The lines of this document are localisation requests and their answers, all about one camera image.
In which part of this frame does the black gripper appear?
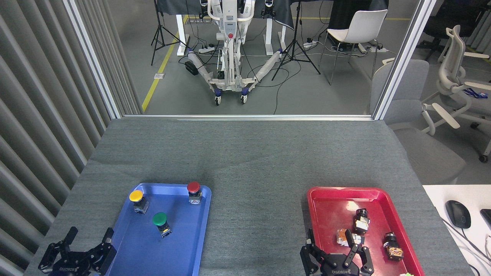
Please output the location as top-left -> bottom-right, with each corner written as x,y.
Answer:
38,227 -> 117,276
300,228 -> 375,276

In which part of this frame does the green push button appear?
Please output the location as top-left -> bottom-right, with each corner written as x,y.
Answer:
152,212 -> 172,238

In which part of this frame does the yellow push button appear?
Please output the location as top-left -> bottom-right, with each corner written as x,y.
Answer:
129,190 -> 149,214

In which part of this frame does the red push button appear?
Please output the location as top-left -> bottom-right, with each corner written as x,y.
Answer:
187,181 -> 203,205

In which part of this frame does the red plastic tray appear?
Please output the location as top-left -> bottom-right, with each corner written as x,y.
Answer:
307,187 -> 425,276

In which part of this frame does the blue plastic tray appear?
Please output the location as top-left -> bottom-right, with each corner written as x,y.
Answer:
94,183 -> 212,276

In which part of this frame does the white desk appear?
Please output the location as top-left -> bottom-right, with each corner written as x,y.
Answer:
422,185 -> 491,276

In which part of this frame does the black computer mouse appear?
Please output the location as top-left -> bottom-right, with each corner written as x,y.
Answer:
445,200 -> 471,229

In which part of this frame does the grey upholstered chair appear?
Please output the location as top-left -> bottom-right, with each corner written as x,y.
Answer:
370,59 -> 466,184

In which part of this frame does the black tripod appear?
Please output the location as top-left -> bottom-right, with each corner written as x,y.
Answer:
272,0 -> 321,81
151,0 -> 188,66

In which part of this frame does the white mesh office chair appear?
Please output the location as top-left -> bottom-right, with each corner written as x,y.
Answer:
384,25 -> 491,163

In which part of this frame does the white desk leg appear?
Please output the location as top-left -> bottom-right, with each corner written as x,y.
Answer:
176,15 -> 190,56
265,17 -> 286,56

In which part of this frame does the white plastic chair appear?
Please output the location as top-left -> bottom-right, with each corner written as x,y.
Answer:
319,10 -> 388,85

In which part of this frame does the black cloth cover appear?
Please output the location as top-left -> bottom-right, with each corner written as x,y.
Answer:
155,0 -> 296,31

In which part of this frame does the white wheeled stand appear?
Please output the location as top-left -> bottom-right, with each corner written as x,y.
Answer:
187,0 -> 284,106

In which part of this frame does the black office chair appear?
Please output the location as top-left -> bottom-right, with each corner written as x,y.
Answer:
416,0 -> 491,62

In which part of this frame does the orange white switch block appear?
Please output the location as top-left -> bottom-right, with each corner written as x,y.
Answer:
336,228 -> 365,248

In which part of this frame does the black silver switch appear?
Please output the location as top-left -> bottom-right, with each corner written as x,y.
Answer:
353,209 -> 371,235

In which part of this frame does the black switch with brown base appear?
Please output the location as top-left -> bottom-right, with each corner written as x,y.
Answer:
383,232 -> 404,261

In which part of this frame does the grey mouse cable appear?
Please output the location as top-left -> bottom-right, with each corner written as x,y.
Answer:
441,218 -> 491,269

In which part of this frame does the silver horizontal rail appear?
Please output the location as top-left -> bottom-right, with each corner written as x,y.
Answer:
123,114 -> 374,121

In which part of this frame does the silver post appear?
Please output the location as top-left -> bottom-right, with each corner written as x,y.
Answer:
63,0 -> 123,119
372,0 -> 437,120

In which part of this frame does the blue lanyard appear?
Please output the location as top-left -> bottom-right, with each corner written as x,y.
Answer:
462,88 -> 489,99

